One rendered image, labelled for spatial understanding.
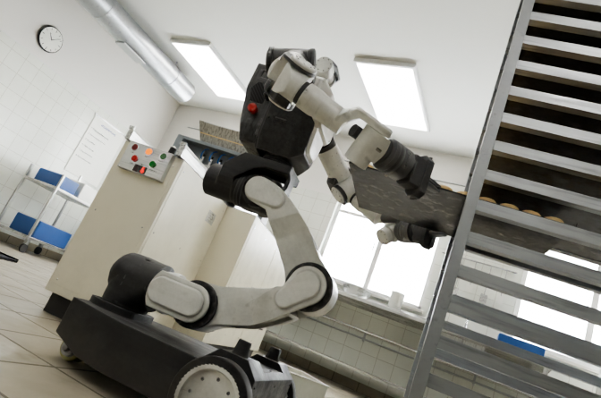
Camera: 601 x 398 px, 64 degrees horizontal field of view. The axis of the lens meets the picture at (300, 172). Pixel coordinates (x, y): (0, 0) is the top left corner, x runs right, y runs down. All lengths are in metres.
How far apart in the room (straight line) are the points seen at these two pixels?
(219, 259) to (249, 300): 1.37
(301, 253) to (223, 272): 1.38
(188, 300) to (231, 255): 1.34
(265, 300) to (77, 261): 1.15
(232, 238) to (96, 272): 0.86
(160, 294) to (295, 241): 0.43
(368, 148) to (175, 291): 0.72
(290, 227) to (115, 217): 1.07
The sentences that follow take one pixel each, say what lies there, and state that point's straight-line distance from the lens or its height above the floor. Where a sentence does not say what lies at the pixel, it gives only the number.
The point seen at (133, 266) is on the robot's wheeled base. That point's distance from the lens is 1.62.
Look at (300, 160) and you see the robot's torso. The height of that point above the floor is 0.83.
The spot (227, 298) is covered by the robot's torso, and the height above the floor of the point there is 0.33.
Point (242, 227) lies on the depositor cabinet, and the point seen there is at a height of 0.75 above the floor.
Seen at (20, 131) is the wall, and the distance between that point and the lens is 6.69.
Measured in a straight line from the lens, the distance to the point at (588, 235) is 1.37.
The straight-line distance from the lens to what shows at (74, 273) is 2.36.
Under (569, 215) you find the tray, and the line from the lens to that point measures 1.47.
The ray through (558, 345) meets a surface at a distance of 1.30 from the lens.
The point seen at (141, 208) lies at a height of 0.56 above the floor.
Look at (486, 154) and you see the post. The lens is 1.35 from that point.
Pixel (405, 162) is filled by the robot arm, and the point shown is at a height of 0.79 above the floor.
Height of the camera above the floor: 0.31
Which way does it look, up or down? 17 degrees up
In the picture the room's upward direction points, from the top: 23 degrees clockwise
